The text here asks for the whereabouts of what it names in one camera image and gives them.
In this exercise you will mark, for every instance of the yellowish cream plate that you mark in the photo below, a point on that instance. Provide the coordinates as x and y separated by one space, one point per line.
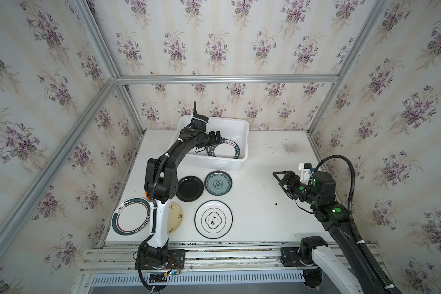
176 216

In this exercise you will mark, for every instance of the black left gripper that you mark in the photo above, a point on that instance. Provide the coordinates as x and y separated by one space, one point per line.
212 141

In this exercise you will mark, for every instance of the white plastic bin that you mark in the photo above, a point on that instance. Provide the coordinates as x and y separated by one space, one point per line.
232 129

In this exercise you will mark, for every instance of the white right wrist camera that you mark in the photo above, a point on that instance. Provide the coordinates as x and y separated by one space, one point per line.
306 171

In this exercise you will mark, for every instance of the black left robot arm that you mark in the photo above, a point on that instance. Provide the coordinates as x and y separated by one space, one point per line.
161 186

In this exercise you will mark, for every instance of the white plate black rim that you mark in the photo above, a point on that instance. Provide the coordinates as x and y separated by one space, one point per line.
213 219

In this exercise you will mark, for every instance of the white green rim plate left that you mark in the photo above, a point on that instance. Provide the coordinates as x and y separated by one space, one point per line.
131 216

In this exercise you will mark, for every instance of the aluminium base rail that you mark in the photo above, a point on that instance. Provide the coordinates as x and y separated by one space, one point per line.
210 263

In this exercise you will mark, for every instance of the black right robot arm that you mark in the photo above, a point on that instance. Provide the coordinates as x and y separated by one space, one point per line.
363 275

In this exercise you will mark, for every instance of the teal blue floral plate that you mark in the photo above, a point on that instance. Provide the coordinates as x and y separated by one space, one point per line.
218 183

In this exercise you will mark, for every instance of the white plate green lettered rim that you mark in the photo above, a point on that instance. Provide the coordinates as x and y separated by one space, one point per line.
227 149

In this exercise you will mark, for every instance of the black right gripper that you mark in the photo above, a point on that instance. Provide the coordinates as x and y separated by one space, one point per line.
292 185

